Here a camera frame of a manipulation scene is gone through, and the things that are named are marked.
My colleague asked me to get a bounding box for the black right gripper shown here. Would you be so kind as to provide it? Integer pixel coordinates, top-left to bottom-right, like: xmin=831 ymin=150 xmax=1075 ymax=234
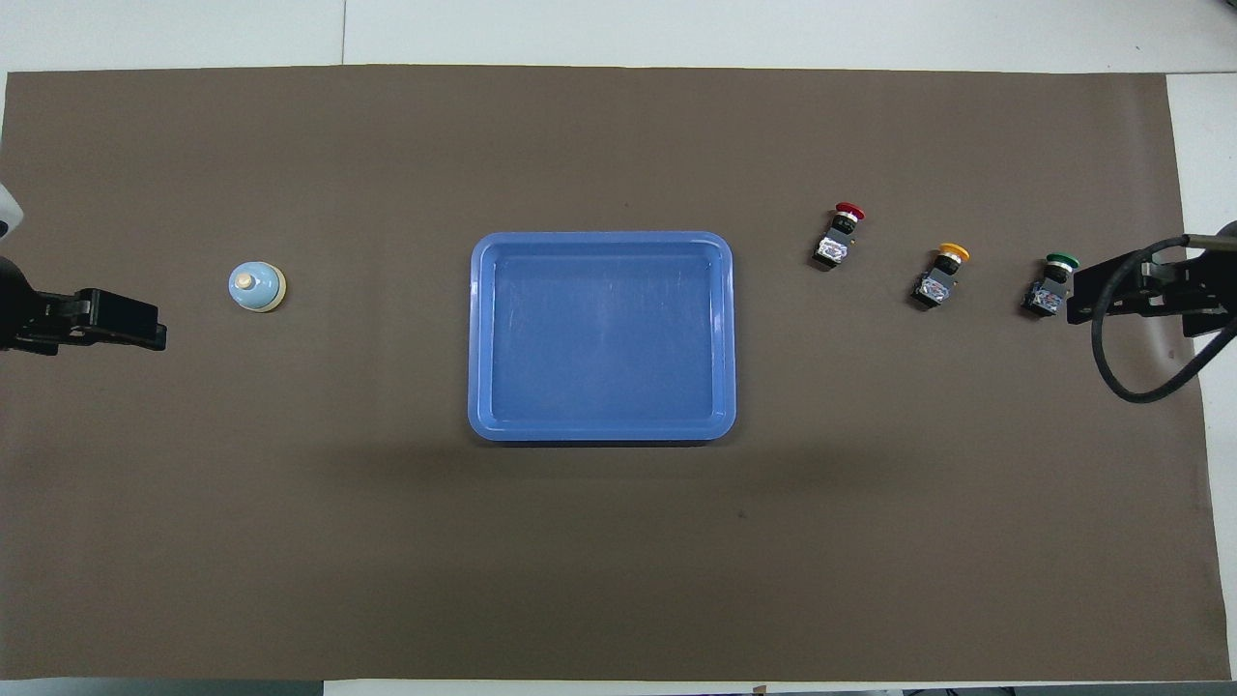
xmin=1066 ymin=220 xmax=1237 ymax=339

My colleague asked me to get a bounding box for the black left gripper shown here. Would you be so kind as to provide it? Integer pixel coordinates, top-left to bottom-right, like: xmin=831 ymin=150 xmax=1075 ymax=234
xmin=0 ymin=253 xmax=167 ymax=355

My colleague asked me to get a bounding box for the green push button switch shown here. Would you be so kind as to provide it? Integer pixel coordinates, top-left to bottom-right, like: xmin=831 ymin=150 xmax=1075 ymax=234
xmin=1021 ymin=252 xmax=1081 ymax=319

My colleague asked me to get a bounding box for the yellow push button switch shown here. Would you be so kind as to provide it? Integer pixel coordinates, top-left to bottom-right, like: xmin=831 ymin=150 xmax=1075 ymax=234
xmin=909 ymin=243 xmax=971 ymax=310

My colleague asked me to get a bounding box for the red push button switch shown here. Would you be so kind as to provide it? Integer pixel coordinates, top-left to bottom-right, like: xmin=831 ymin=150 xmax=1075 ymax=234
xmin=812 ymin=202 xmax=867 ymax=272

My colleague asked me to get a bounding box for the light blue service bell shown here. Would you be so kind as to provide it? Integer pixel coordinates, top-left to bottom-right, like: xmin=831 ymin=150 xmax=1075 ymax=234
xmin=228 ymin=262 xmax=287 ymax=314

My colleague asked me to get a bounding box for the blue plastic tray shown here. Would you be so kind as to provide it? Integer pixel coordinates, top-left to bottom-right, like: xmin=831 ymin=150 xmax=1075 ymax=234
xmin=468 ymin=231 xmax=737 ymax=443

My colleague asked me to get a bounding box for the brown table mat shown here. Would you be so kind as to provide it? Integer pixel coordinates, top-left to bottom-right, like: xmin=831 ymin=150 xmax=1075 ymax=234
xmin=0 ymin=65 xmax=1233 ymax=682

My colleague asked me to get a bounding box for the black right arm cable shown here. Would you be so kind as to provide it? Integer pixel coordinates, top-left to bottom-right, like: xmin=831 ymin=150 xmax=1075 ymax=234
xmin=1090 ymin=235 xmax=1237 ymax=404

